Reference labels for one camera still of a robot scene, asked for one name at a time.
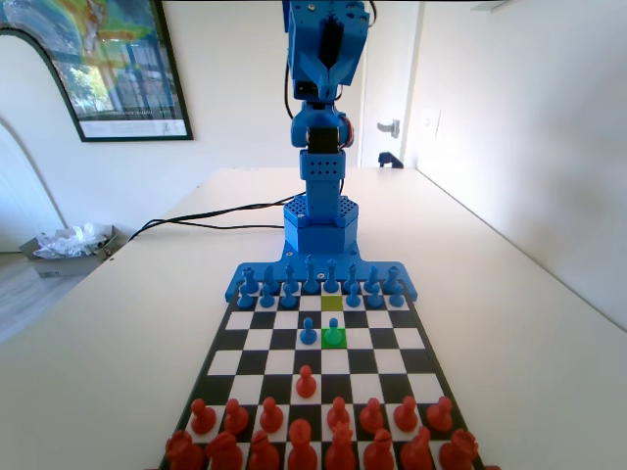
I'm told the cardboard box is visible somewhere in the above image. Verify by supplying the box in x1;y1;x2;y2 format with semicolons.
19;222;129;280

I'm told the blue chess queen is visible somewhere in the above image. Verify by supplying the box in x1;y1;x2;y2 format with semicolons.
302;254;319;296

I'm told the red chess pawn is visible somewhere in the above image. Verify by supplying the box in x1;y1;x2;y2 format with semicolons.
425;395;455;433
189;398;217;436
259;396;285;435
295;364;318;399
393;395;419;433
326;396;352;432
223;399;250;436
359;397;385;435

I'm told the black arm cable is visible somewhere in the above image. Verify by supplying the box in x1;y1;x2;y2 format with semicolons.
282;58;296;121

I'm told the crumpled clear plastic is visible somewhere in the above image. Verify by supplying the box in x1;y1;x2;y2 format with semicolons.
31;222;112;259

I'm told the black power cable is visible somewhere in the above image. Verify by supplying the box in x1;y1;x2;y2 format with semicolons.
141;217;288;231
126;194;308;242

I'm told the red chess king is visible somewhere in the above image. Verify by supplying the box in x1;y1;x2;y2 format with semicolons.
323;421;358;470

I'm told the black white chessboard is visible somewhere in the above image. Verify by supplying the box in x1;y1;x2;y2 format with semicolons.
156;286;489;470

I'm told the group of blue chess pieces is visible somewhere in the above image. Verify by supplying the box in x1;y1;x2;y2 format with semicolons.
223;247;420;303

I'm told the black framed poster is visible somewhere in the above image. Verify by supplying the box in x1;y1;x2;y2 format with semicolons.
0;0;195;144

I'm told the white wall switch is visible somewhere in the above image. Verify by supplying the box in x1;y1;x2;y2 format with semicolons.
423;110;443;140

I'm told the white door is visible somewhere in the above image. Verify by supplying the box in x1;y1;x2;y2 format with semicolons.
362;0;417;170

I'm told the red chess rook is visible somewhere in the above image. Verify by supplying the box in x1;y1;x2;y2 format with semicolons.
165;429;206;470
438;428;480;470

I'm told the white arched panel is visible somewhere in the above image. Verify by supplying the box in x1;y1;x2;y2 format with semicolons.
0;26;82;256

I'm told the red chess bishop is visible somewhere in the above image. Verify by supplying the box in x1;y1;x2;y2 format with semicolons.
248;429;283;470
362;428;396;470

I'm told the red chess knight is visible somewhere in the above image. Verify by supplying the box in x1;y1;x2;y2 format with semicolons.
205;430;245;470
399;425;436;470

